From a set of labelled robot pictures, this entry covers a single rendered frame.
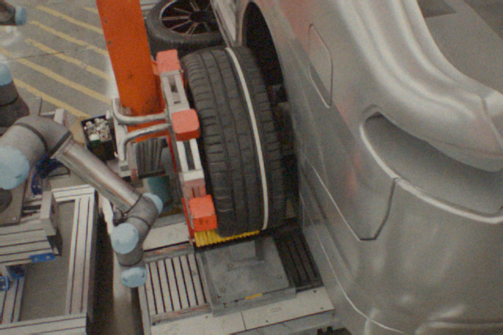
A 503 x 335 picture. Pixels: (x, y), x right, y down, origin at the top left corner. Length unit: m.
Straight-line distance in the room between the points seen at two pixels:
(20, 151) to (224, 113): 0.61
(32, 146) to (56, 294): 1.12
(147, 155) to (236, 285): 0.83
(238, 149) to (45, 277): 1.23
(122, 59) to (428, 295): 1.57
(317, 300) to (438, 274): 1.36
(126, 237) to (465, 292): 0.89
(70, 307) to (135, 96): 0.91
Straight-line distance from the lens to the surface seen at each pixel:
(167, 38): 3.52
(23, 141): 1.69
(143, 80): 2.54
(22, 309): 2.70
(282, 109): 2.20
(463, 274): 1.35
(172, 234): 2.94
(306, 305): 2.64
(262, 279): 2.53
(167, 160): 2.10
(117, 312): 2.81
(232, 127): 1.86
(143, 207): 1.80
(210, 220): 1.90
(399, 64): 1.15
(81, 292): 2.64
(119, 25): 2.41
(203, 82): 1.92
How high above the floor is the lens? 2.26
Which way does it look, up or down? 44 degrees down
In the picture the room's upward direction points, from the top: 5 degrees counter-clockwise
